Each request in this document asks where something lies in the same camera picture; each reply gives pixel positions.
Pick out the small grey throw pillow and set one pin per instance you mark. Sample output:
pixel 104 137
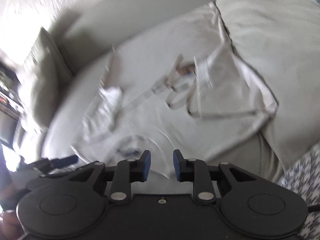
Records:
pixel 41 77

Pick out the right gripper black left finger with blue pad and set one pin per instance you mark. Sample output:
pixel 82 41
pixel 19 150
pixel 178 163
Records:
pixel 97 183

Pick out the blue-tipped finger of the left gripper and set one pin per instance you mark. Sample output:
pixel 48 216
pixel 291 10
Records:
pixel 64 162

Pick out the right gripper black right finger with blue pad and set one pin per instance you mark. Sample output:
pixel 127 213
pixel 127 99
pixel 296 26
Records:
pixel 202 176

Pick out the large grey cushion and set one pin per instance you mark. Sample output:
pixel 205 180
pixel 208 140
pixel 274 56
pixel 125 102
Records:
pixel 280 40

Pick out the houndstooth patterned fabric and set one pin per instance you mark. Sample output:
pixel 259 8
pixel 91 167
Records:
pixel 303 179

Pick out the white printed t-shirt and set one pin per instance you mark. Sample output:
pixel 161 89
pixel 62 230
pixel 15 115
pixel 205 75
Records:
pixel 178 85

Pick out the person's hand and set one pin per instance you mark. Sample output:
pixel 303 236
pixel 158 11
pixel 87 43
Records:
pixel 10 226

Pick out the light grey sofa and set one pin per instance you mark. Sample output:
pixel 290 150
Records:
pixel 85 46

